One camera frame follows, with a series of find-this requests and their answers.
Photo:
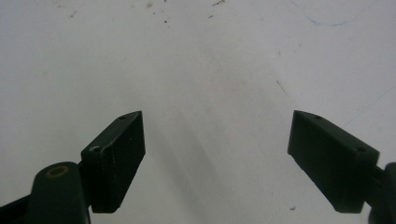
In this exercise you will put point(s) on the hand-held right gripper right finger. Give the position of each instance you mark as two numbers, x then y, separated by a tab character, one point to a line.
333	161

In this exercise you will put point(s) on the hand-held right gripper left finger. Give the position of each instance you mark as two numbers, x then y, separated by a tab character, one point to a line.
115	161

